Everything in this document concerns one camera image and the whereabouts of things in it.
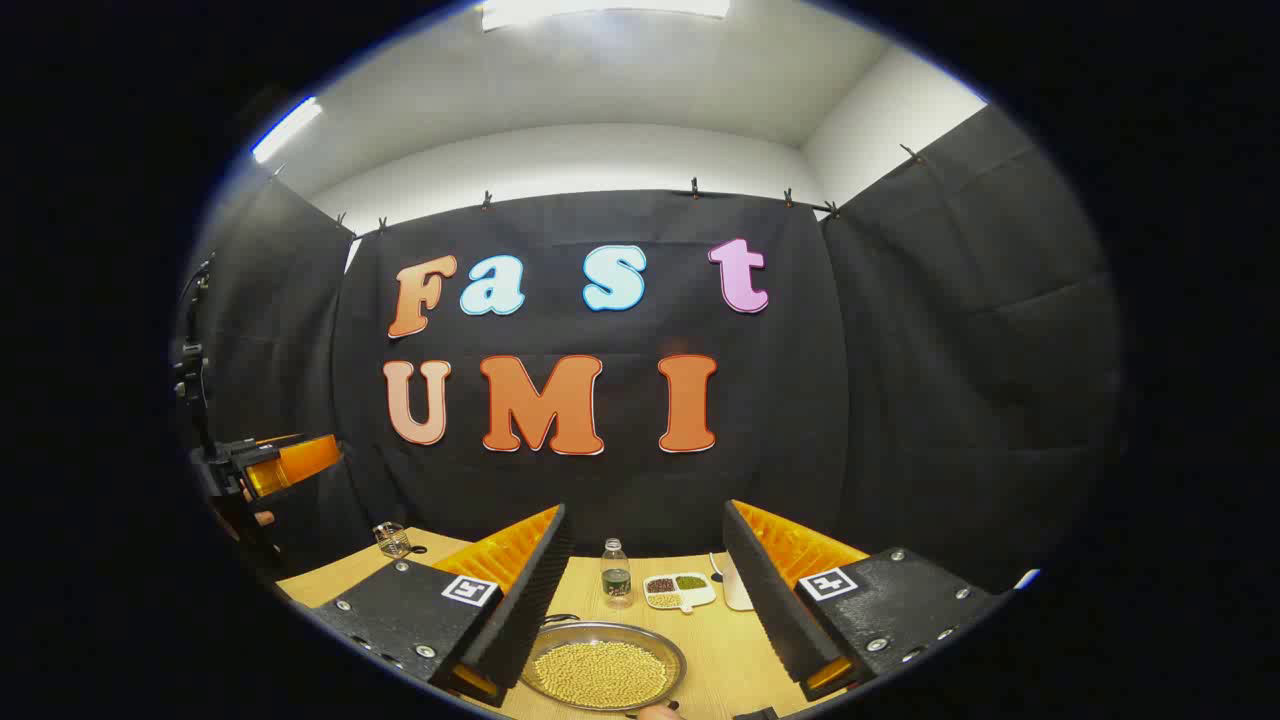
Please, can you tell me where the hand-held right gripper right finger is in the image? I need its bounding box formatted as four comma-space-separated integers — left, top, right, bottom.
722, 499, 1006, 701

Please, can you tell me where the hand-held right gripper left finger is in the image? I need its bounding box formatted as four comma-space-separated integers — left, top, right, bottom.
312, 503, 576, 706

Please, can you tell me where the steel pot with black handle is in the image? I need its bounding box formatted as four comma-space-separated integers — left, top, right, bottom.
518, 620, 689, 713

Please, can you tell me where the white toaster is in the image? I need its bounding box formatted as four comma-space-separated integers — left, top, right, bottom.
710, 552, 756, 612

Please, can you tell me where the clear plastic water bottle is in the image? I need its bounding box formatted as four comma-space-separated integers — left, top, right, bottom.
601, 538, 633, 609

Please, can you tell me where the white divided dish of beans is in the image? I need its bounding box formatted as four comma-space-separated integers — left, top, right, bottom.
643, 572, 717, 613

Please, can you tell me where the pile of yellow soybeans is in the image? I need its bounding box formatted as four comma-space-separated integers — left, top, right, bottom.
533, 641, 669, 708

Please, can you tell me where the long ceiling light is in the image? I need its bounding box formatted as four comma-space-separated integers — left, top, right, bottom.
480, 0, 731, 31
250, 96, 324, 164

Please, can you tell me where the row of black cloth clips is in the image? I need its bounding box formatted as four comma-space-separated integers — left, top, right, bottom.
270, 145, 926, 236

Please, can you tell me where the black camera stand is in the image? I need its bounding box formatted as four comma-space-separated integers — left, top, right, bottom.
172, 255, 216, 461

